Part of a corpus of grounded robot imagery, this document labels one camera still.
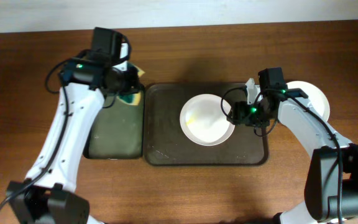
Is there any grey white plate bottom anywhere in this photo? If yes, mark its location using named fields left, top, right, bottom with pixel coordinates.
left=278, top=81, right=330, bottom=127

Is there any green yellow sponge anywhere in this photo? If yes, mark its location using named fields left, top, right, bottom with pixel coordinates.
left=118, top=64, right=145, bottom=106

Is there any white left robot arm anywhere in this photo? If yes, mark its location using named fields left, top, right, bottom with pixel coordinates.
left=5, top=62, right=144, bottom=223

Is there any black water tray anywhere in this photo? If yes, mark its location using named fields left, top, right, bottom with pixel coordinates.
left=83, top=85, right=145, bottom=160

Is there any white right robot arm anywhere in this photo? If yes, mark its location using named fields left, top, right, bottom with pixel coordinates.
left=225, top=88, right=358, bottom=223

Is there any brown serving tray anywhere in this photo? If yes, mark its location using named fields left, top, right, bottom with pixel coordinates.
left=143, top=83, right=269, bottom=166

